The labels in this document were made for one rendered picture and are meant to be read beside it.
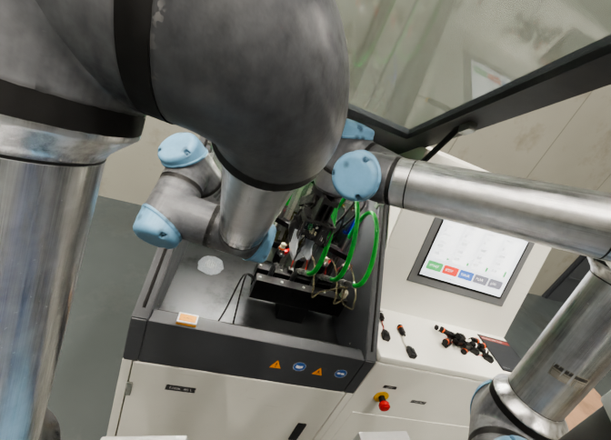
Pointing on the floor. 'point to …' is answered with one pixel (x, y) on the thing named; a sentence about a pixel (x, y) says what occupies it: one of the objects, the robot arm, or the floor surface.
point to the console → (396, 375)
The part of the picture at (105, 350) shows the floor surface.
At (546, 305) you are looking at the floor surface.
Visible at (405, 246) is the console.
